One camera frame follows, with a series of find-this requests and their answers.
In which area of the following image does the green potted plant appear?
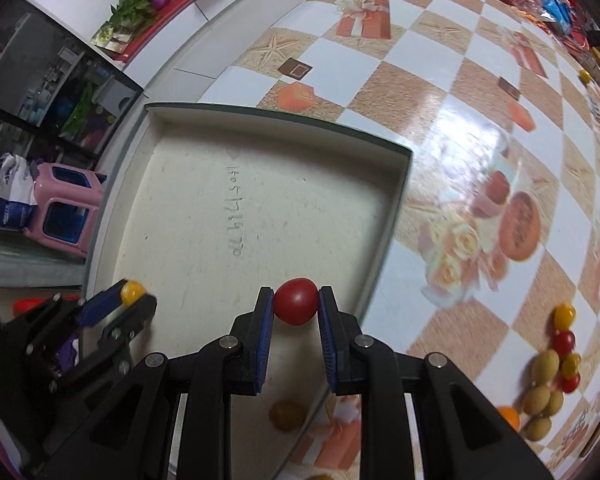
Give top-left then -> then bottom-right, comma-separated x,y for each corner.
109,0 -> 170,37

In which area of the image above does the printed photo card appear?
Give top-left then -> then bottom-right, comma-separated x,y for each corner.
91,25 -> 132,54

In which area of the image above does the white blue printed bag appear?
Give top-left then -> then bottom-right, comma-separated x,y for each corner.
0,154 -> 38,231

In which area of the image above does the red plastic stool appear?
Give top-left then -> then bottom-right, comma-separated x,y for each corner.
12,297 -> 81,317

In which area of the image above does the small orange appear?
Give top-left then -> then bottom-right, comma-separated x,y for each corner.
497,406 -> 521,431

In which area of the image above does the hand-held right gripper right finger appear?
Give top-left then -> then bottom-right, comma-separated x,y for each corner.
317,285 -> 556,480

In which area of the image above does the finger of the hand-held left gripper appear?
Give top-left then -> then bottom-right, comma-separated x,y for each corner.
49,295 -> 159,394
11,284 -> 130,357

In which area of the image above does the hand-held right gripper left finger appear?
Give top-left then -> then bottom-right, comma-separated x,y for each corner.
22,286 -> 276,480

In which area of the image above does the checkered printed tablecloth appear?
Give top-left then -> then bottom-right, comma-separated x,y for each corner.
200,0 -> 600,480

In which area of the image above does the blue snack packet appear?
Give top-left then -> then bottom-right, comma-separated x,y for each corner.
542,0 -> 572,26

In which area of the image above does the white shallow tray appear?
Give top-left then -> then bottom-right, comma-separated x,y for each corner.
82,102 -> 413,480

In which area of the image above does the brown longan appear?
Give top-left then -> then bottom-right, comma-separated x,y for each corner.
523,385 -> 551,416
531,350 -> 561,383
542,390 -> 565,417
525,416 -> 552,441
269,400 -> 306,432

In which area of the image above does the black glass cabinet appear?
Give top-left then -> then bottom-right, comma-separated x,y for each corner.
0,0 -> 146,157

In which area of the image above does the pink plastic stool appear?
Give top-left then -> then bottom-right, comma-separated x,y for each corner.
24,162 -> 108,259

